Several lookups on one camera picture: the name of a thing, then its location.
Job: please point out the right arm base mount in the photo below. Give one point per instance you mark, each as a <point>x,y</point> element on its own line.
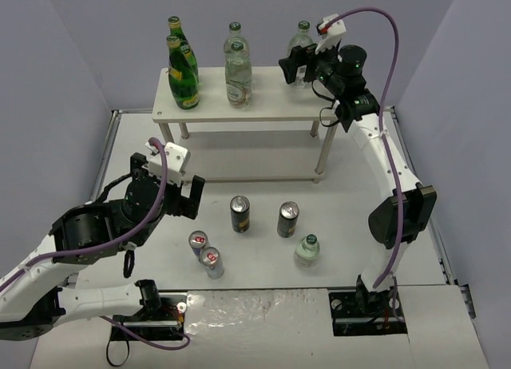
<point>349,319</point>

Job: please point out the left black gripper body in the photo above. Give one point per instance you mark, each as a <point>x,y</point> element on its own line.
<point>176,199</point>

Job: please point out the green glass bottle front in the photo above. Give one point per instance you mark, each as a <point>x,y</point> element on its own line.
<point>181,77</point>

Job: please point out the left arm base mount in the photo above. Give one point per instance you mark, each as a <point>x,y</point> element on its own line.
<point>164,324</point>

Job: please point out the black can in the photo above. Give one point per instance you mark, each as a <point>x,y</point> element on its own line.
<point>288,218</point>
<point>240,213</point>

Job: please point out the black can left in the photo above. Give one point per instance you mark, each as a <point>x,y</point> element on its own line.
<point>240,213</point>

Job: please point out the silver red can rear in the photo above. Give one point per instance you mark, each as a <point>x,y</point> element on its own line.
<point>198,241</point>

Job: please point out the silver red can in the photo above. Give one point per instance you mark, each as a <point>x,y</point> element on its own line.
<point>211,260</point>
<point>198,241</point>

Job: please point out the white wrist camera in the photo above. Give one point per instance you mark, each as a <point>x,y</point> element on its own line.
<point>168,162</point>
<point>331,29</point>

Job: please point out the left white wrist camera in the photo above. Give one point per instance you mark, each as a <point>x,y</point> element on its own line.
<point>168,162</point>

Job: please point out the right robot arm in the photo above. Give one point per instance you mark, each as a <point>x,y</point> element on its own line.
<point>407,203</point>

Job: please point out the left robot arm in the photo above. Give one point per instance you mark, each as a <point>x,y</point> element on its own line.
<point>35,296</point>

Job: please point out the clear bottle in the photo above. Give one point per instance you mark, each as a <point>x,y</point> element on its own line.
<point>238,77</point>
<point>236,33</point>
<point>307,251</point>
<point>302,38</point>

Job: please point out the silver red can front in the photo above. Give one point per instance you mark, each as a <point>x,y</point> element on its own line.
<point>211,260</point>

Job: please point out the green glass bottle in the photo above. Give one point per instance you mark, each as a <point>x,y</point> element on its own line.
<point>181,77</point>
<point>175,28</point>

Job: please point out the left metal table rail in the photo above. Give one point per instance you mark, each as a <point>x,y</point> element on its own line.
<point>108,147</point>

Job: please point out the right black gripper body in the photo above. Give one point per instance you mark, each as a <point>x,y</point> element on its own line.
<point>308,65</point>

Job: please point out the white two-tier shelf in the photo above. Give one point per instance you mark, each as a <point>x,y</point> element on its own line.
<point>276,138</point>

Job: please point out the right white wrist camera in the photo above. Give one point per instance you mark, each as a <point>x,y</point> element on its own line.
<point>331,29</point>

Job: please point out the black can right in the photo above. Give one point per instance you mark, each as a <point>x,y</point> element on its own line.
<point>288,218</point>

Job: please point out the metal table rail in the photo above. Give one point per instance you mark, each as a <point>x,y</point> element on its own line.
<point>440,248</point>
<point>108,147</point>

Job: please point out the right metal table rail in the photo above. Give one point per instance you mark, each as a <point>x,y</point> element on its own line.
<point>440,248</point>

